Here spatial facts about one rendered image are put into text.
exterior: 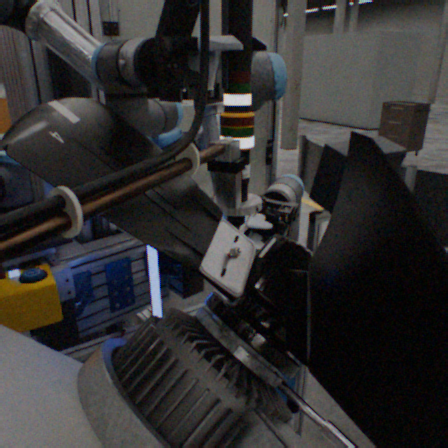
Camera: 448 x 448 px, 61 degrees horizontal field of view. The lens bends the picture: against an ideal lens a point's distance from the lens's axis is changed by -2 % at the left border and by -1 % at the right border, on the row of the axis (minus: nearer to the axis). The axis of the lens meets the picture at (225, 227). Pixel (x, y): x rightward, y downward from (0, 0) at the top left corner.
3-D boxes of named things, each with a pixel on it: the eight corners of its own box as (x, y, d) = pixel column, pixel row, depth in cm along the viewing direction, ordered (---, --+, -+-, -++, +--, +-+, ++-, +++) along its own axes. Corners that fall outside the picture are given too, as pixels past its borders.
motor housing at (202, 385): (267, 532, 45) (335, 442, 47) (134, 507, 31) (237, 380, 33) (181, 401, 63) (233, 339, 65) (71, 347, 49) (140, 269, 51)
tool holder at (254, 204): (246, 225, 48) (248, 145, 44) (195, 217, 50) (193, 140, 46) (268, 203, 55) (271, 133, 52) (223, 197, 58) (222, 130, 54)
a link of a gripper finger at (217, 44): (243, 91, 44) (202, 88, 51) (243, 34, 42) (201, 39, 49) (220, 92, 43) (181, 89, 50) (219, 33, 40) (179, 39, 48)
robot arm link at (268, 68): (174, 140, 138) (232, 39, 89) (212, 137, 144) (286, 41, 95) (182, 171, 136) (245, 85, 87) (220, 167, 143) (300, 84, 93)
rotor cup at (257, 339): (309, 393, 48) (371, 313, 50) (250, 350, 39) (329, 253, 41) (243, 331, 59) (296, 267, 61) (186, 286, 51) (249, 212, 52)
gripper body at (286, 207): (288, 213, 72) (301, 194, 82) (244, 202, 74) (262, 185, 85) (281, 249, 75) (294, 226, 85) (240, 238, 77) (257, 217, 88)
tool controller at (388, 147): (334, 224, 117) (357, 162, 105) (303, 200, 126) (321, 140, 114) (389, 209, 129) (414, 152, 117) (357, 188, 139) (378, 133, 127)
